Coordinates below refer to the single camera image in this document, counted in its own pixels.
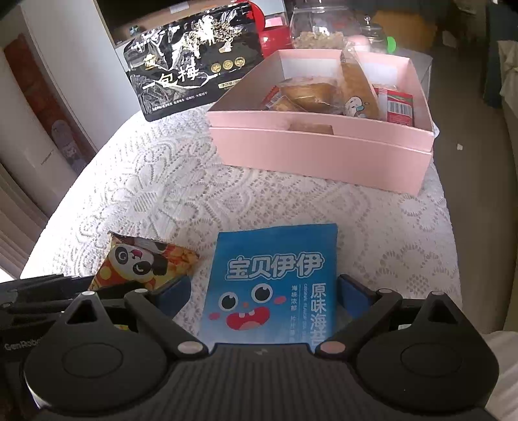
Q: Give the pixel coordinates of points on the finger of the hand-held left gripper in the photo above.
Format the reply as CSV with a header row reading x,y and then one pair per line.
x,y
40,283

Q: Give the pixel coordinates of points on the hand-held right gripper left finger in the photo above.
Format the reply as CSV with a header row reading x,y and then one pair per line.
x,y
172,297

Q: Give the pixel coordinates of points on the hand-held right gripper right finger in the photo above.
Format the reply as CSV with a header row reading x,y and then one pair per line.
x,y
348,295

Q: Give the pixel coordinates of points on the panda print snack packet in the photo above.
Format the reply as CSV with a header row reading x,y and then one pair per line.
x,y
137,259

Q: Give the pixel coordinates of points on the blue seaweed packet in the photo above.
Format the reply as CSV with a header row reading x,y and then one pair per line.
x,y
263,263

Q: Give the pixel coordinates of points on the pink box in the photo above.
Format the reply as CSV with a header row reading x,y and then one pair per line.
x,y
323,158

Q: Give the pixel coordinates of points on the red and white snack packet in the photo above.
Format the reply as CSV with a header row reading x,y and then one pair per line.
x,y
398,107

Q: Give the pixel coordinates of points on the long bread packet cartoon face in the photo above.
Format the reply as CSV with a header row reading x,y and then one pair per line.
x,y
358,93

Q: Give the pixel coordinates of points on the brown bread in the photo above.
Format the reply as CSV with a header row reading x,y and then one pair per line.
x,y
311,95

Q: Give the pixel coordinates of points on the white lace tablecloth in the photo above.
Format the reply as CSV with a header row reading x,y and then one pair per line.
x,y
162,194

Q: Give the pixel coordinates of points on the white cabinet with sticker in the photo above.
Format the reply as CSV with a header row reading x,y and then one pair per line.
x,y
36,133

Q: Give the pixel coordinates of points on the black snack bag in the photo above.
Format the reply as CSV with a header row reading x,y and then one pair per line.
x,y
182,81

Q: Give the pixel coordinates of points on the pink round object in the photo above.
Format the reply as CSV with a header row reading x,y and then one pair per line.
x,y
359,41

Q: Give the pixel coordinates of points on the green object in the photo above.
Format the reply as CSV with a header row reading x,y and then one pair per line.
x,y
391,44

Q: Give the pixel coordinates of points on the large glass jar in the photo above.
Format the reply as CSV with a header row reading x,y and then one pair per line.
x,y
319,38

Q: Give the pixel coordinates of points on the small glass jar with lid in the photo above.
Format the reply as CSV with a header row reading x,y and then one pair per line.
x,y
374,36

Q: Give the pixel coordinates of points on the red box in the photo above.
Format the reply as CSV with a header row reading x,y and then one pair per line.
x,y
275,42

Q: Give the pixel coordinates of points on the cardboard box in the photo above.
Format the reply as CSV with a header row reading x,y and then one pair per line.
x,y
404,28

